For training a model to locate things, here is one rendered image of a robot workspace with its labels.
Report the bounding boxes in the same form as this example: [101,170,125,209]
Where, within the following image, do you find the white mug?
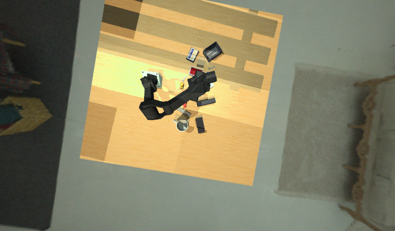
[173,119,189,132]

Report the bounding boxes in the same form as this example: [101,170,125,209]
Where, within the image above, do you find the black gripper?
[191,71,205,102]

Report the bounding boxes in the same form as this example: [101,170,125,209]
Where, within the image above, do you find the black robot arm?
[139,71,217,120]

